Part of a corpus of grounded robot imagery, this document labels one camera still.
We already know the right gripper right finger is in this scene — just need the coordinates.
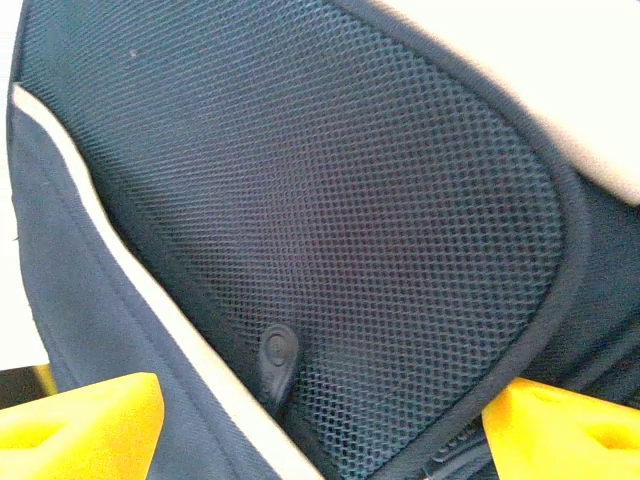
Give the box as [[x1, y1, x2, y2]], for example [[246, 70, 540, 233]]
[[479, 377, 640, 480]]

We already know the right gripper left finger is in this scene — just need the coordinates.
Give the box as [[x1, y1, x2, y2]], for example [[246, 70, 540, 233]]
[[0, 372, 166, 480]]

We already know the navy blue backpack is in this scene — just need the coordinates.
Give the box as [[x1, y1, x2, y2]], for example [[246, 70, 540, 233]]
[[4, 0, 640, 480]]

